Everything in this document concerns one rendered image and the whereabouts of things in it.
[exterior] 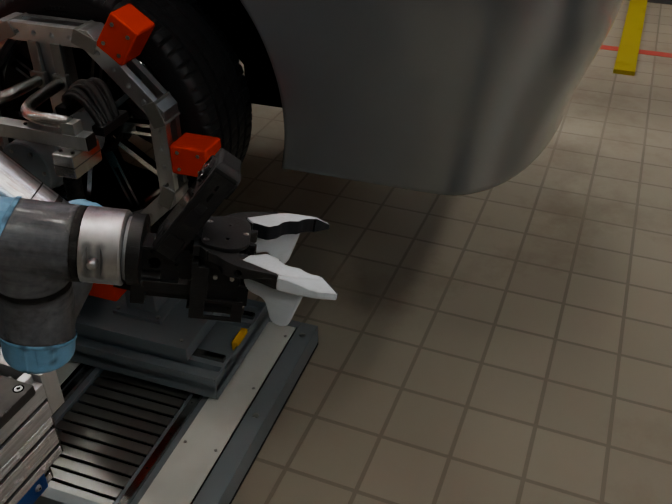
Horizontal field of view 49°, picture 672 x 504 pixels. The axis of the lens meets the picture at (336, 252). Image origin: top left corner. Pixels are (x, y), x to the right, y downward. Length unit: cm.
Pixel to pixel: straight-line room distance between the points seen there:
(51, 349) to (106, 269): 13
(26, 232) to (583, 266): 241
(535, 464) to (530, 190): 151
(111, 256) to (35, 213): 8
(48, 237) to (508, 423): 171
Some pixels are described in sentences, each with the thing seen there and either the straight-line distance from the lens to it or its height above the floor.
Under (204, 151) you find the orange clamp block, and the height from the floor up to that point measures 88.
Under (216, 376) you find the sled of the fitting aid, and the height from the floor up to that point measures 17.
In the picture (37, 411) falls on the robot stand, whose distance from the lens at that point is 132.
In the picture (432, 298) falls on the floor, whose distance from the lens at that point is 263.
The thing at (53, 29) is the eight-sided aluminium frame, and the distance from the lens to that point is 172.
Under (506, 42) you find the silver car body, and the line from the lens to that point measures 158.
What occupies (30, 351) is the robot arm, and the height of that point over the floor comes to 110.
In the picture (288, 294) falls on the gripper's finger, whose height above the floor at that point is 119.
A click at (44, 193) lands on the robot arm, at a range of 90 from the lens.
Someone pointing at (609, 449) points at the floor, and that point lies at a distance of 225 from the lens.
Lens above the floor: 161
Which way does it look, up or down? 35 degrees down
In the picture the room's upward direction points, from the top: straight up
